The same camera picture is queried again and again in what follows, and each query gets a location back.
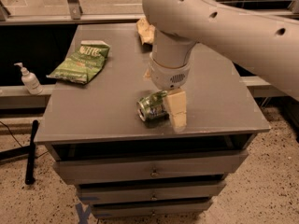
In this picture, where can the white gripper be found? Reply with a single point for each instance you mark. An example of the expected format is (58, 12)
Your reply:
(166, 75)

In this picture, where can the green soda can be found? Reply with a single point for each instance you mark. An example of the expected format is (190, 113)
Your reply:
(152, 107)

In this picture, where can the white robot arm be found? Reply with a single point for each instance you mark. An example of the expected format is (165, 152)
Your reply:
(265, 45)

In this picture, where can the brown chip bag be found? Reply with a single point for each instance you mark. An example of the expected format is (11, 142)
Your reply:
(145, 31)

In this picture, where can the grey drawer cabinet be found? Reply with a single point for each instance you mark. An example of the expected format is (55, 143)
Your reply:
(99, 120)

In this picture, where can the green chip bag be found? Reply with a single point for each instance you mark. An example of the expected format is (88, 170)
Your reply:
(84, 63)

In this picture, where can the middle grey drawer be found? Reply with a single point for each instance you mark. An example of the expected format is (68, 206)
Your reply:
(154, 192)

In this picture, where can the grey drawer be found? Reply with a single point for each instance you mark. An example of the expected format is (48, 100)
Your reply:
(146, 168)
(150, 208)
(154, 192)

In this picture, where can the top grey drawer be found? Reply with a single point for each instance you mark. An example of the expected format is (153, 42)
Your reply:
(146, 168)

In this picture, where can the bottom grey drawer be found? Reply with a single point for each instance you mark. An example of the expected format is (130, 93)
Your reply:
(150, 208)

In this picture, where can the white pump bottle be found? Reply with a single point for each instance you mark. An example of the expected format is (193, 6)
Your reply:
(29, 80)

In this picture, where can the black stand leg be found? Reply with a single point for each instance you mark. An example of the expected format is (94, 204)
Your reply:
(29, 151)

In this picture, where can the blue tape cross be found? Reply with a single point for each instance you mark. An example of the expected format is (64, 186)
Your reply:
(83, 213)

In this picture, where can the metal railing frame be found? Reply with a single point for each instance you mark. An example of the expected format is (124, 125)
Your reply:
(80, 11)

